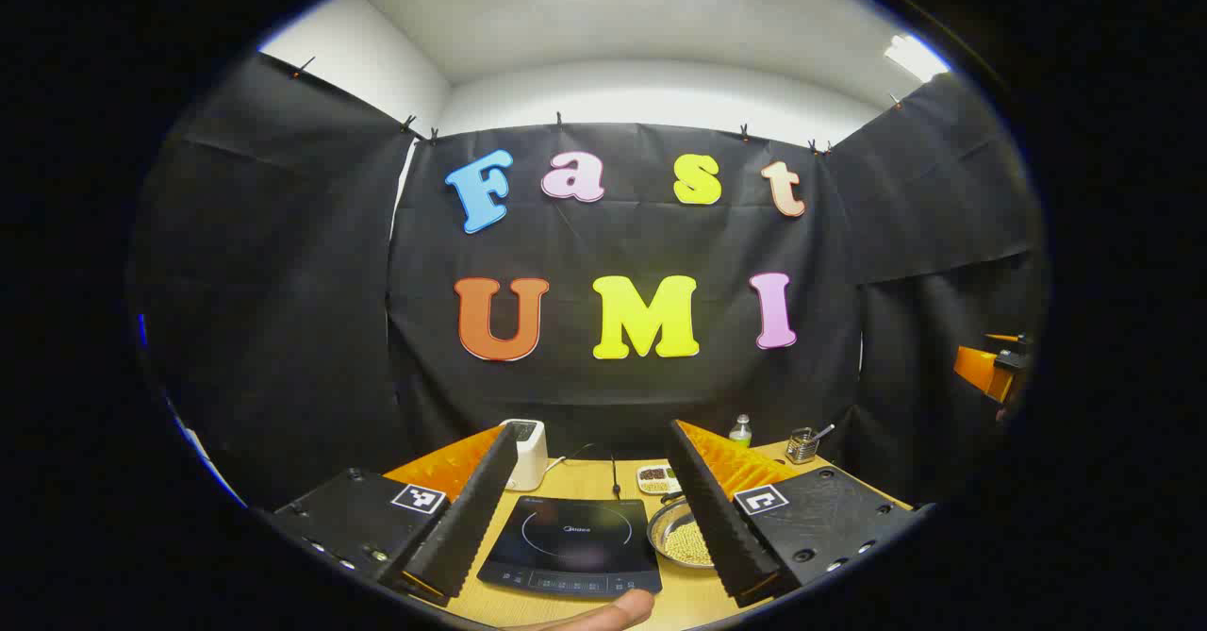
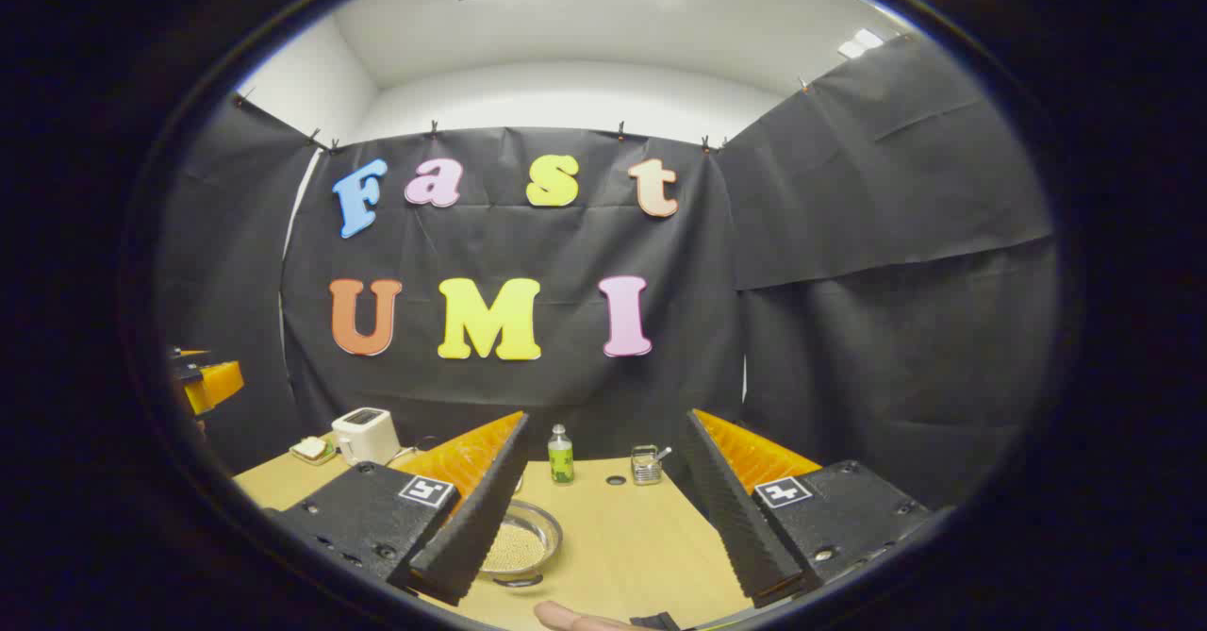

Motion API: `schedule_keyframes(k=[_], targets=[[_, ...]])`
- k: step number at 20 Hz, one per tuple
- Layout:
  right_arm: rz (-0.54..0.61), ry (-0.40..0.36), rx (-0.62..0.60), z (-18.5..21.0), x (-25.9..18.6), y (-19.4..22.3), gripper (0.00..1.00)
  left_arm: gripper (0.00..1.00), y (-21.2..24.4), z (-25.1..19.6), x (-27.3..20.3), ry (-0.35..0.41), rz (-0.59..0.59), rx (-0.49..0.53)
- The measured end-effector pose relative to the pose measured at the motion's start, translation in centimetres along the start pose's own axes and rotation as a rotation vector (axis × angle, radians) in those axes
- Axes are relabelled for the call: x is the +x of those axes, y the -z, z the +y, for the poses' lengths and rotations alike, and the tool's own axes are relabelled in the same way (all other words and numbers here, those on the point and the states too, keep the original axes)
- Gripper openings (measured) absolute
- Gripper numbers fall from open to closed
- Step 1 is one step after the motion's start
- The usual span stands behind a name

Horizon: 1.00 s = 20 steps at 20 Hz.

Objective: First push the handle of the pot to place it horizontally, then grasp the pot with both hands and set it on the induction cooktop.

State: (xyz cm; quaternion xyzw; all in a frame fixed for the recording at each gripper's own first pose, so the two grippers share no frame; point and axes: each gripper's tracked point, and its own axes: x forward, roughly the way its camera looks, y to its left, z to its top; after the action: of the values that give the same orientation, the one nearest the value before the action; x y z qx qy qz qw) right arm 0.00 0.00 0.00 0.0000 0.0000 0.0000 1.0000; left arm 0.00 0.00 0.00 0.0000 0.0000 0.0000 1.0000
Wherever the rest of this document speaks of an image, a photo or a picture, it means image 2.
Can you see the stainless steel pot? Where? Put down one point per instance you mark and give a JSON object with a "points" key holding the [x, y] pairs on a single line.
{"points": [[539, 535]]}

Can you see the small white tray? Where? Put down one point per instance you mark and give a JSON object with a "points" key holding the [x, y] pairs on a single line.
{"points": [[321, 459]]}

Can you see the black backdrop cloth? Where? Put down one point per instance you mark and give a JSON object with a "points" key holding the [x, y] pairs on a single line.
{"points": [[566, 386]]}

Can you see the row of small cloth clips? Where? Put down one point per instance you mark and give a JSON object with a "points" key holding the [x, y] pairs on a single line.
{"points": [[435, 128]]}

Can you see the white toaster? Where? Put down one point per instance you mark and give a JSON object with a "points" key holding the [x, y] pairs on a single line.
{"points": [[366, 435]]}

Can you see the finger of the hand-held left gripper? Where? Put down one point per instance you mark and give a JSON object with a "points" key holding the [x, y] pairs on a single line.
{"points": [[219, 384]]}

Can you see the small ceiling light panel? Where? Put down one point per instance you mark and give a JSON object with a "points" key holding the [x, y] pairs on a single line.
{"points": [[860, 43]]}

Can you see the green label drink bottle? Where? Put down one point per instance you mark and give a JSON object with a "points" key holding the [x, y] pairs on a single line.
{"points": [[561, 461]]}

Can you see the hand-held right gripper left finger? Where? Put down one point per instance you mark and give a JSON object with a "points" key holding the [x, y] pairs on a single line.
{"points": [[486, 518]]}

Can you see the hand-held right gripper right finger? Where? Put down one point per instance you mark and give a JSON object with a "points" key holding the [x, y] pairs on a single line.
{"points": [[735, 518]]}

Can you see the sandwich with lettuce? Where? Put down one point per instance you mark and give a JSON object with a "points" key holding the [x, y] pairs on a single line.
{"points": [[309, 447]]}

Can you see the pile of yellow soybeans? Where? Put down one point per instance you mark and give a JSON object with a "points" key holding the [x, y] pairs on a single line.
{"points": [[517, 548]]}

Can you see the metal mesh utensil holder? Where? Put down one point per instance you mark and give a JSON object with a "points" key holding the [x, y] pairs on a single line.
{"points": [[646, 469]]}

